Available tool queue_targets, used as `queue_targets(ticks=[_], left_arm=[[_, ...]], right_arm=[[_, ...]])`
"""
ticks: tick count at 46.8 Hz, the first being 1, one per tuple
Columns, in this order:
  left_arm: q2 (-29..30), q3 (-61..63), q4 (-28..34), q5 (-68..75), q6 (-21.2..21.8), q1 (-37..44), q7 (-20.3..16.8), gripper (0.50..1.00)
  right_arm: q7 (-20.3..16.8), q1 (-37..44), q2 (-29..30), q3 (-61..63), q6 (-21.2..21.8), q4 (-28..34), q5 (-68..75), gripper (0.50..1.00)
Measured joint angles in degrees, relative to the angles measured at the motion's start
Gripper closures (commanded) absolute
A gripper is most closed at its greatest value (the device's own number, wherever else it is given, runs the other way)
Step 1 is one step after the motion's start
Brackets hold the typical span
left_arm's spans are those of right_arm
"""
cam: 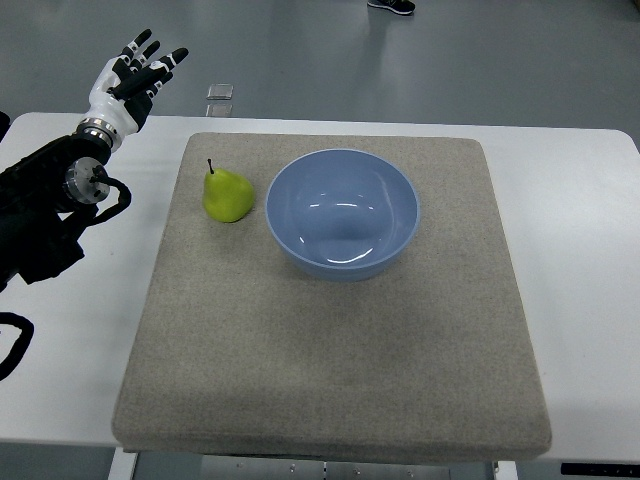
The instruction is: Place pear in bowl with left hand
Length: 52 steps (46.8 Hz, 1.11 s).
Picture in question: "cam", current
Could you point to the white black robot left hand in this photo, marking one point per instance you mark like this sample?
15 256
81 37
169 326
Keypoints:
122 95

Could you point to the black shoe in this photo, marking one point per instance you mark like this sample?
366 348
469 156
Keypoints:
398 7

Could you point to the upper metal floor plate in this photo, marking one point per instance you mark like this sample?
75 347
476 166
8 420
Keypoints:
220 91

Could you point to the beige felt mat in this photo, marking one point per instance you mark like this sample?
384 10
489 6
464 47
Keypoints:
238 352

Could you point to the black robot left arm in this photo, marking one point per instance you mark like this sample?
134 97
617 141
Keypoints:
50 197

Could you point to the blue bowl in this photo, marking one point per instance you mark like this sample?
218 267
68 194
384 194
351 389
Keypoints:
342 215

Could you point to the metal floor plate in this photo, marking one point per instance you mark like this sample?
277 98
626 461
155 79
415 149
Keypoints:
220 91
223 110

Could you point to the metal table frame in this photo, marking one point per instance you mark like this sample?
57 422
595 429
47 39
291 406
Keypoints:
186 466

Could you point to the green pear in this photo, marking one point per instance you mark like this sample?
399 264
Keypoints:
227 196

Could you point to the lower metal floor plate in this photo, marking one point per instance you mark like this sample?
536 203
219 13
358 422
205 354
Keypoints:
223 110

